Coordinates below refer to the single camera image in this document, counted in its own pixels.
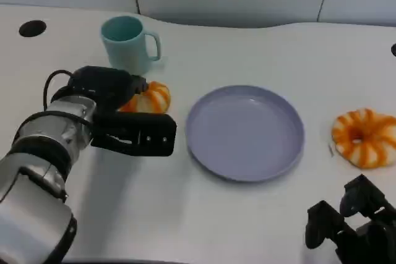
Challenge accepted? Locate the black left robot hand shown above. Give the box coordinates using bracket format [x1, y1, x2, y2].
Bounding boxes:
[67, 66, 150, 113]

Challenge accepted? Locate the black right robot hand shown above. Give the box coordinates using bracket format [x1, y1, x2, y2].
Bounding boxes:
[304, 174, 396, 264]

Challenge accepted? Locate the orange white pumpkin-shaped bread roll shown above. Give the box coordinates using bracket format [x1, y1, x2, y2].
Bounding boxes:
[119, 81, 172, 114]

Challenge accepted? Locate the pale green mug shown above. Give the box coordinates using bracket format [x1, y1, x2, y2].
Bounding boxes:
[100, 15, 162, 75]

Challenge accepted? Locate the black table grommet hole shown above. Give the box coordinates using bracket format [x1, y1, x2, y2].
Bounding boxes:
[18, 20, 47, 38]

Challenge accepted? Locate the lilac plate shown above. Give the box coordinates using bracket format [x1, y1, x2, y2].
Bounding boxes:
[185, 85, 305, 183]

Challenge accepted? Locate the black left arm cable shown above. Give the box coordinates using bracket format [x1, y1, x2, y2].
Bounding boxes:
[43, 70, 75, 112]

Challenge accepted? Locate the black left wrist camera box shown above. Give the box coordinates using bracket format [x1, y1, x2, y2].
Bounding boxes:
[90, 111, 178, 157]

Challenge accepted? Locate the orange white ring-shaped bread roll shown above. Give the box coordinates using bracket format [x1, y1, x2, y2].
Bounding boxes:
[331, 108, 396, 169]

